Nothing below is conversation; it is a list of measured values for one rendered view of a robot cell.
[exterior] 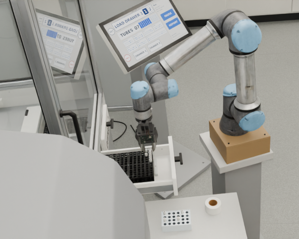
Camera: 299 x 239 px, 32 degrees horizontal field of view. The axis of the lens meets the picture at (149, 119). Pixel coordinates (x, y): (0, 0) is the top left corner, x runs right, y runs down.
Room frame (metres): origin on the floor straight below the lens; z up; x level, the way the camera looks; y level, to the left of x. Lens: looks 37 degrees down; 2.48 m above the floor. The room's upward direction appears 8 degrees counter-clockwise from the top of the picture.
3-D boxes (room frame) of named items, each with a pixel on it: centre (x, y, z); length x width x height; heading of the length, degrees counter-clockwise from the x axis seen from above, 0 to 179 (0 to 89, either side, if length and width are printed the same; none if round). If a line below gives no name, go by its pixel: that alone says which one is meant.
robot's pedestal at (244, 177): (1.97, -0.41, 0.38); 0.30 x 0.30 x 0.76; 11
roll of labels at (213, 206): (1.56, -0.22, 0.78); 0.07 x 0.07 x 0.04
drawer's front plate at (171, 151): (1.75, -0.08, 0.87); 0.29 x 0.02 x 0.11; 177
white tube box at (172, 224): (1.50, -0.05, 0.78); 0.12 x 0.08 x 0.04; 85
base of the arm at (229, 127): (1.97, -0.41, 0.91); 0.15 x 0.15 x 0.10
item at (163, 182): (1.76, 0.13, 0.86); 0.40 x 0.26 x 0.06; 87
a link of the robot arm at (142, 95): (1.75, 0.02, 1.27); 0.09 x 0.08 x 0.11; 101
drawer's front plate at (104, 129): (2.08, 0.23, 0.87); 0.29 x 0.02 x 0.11; 177
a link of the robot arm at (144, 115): (1.75, 0.02, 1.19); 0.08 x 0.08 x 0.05
